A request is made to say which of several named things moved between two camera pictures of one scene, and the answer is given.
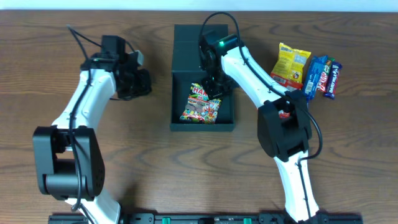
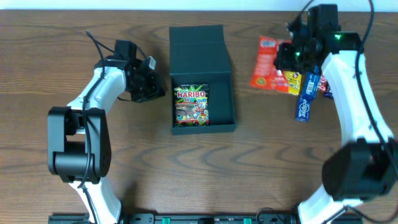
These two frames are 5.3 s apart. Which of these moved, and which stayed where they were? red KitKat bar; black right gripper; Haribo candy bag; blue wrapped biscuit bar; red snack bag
Moved: red snack bag; black right gripper; Haribo candy bag
Stayed: blue wrapped biscuit bar; red KitKat bar
